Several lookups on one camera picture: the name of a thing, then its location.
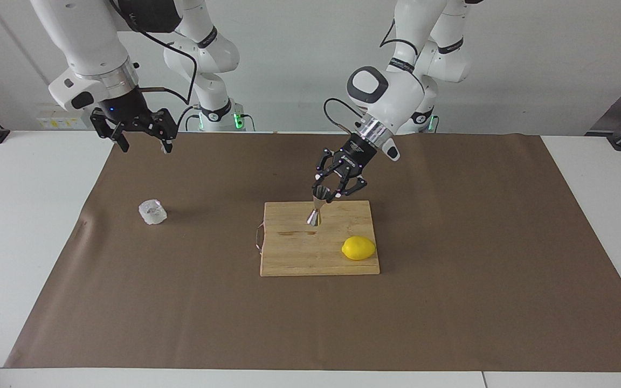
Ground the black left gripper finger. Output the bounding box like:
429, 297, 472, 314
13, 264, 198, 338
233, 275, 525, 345
334, 171, 368, 202
315, 149, 343, 189

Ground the wooden cutting board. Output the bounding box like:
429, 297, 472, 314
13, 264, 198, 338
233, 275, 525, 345
260, 200, 381, 277

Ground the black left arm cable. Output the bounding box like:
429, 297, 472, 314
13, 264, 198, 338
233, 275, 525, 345
323, 98, 366, 136

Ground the brown paper table mat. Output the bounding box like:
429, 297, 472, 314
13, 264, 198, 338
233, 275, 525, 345
4, 132, 621, 372

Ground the yellow lemon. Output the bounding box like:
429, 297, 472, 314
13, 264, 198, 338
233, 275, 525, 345
341, 235, 377, 261

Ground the white wall socket strip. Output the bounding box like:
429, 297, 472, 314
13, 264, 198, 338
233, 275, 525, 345
37, 110, 87, 130

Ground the stainless steel jigger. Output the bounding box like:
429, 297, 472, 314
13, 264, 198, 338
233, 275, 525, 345
306, 186, 332, 226

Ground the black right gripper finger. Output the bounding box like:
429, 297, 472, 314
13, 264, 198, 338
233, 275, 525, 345
91, 109, 130, 153
138, 109, 178, 154

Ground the clear cut glass tumbler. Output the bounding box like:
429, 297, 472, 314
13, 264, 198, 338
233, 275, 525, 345
138, 199, 168, 226

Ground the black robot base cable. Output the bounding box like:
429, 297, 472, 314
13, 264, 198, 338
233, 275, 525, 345
177, 105, 203, 133

